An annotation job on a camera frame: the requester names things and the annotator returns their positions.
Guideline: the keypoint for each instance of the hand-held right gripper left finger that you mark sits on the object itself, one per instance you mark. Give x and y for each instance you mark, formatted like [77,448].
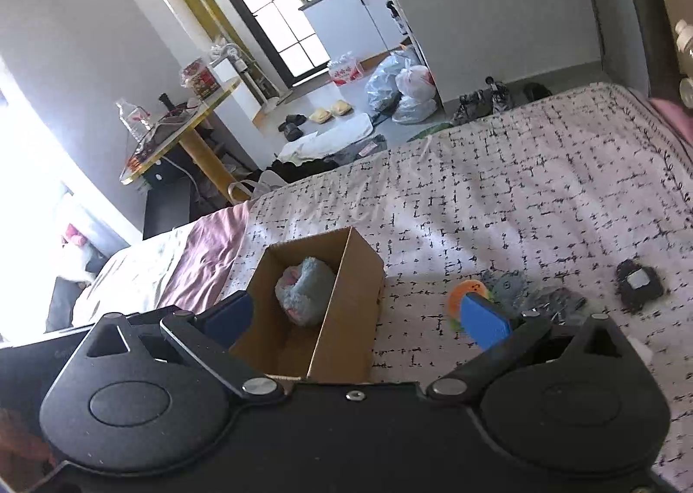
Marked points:
[233,312]

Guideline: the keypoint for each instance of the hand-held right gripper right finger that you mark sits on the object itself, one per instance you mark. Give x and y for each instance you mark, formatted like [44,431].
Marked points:
[484,322]

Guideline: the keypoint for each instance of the orange green toy ball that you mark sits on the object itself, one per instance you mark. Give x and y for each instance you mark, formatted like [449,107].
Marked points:
[458,298]

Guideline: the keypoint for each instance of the clear packet with black cloth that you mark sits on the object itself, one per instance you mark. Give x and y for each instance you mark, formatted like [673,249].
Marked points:
[560,302]

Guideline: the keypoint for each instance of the brown cardboard box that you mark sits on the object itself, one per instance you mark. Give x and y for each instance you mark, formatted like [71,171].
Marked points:
[346,320]

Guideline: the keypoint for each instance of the black fluffy plush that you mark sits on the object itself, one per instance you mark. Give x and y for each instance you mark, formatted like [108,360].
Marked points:
[628,298]

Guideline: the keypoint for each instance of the grey fluffy plush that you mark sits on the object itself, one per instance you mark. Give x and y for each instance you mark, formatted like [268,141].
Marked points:
[509,284]

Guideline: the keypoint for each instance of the pink bed sheet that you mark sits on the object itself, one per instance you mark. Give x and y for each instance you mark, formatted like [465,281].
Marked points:
[205,255]

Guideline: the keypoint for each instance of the light blue fluffy plush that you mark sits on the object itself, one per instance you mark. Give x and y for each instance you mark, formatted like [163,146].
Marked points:
[308,282]

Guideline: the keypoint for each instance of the white bed sheet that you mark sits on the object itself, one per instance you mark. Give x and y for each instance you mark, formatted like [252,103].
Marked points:
[135,266]

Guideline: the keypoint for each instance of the black cabinet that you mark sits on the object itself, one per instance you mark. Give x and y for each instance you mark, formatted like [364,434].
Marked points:
[165,201]

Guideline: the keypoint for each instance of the white tote bag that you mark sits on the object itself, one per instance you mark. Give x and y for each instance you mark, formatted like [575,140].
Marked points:
[268,182]

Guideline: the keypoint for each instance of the round gold-edged table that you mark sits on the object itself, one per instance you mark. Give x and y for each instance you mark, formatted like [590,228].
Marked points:
[203,157]

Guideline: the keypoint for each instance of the black clothes pile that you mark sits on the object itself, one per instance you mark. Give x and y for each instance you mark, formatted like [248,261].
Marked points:
[303,168]

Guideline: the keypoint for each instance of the pink cloth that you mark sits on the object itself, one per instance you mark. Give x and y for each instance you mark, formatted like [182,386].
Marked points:
[74,234]

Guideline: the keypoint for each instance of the red snack packet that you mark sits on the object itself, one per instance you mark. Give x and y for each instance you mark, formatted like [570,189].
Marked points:
[134,163]

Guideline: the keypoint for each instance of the black slipper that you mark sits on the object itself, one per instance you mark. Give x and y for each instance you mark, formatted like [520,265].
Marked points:
[292,121]
[293,133]

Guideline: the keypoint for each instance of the green cloth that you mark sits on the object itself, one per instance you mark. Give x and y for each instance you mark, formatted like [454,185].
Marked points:
[427,131]

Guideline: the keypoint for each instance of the white floor cloth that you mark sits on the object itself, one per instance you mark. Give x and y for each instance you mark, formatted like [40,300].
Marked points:
[335,138]

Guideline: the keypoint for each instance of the maroon cloth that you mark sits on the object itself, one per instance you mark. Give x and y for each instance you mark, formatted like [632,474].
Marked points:
[176,116]

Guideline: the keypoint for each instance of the yellow slipper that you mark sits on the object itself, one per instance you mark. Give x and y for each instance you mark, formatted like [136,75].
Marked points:
[341,107]
[320,115]

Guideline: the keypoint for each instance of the grey sneaker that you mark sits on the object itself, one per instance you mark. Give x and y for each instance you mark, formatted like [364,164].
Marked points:
[470,106]
[499,95]

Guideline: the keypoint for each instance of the clear water bottle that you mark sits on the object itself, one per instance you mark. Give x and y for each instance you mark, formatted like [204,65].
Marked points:
[130,119]

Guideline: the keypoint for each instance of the small black bottle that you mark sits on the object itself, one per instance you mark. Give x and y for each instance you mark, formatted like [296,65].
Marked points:
[165,102]

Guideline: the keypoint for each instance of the small clear plastic bag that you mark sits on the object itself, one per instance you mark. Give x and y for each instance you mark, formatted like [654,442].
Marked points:
[414,110]

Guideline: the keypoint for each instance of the red snack box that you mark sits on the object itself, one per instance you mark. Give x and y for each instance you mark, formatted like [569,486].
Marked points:
[200,79]

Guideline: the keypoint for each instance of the black shoe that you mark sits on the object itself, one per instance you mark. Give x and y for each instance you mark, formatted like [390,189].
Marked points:
[537,91]

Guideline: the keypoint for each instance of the white red plastic bag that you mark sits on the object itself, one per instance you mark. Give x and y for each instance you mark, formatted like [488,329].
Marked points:
[417,84]

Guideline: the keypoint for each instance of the grey clear plastic bag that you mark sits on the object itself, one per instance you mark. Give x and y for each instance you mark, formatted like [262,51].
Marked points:
[381,84]

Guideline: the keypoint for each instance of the white standing fan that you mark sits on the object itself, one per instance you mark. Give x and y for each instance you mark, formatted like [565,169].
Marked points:
[224,50]

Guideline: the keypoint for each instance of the red white bottle pack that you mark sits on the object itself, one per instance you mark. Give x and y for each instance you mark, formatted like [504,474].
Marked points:
[346,71]

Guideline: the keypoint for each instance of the pink pillow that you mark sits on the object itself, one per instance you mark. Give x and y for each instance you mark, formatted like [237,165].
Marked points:
[671,114]

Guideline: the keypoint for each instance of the yellow curtain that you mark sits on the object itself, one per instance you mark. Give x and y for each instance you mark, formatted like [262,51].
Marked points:
[195,11]

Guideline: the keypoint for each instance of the white spray bottle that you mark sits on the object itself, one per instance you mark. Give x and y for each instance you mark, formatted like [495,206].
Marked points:
[398,19]

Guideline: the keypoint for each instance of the white kitchen cabinet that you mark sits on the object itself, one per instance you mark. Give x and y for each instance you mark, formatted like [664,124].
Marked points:
[346,17]

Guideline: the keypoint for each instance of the clear plastic bottle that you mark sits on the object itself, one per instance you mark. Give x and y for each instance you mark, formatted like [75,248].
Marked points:
[685,46]

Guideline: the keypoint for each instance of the dark headboard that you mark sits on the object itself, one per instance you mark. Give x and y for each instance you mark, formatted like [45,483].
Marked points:
[644,11]

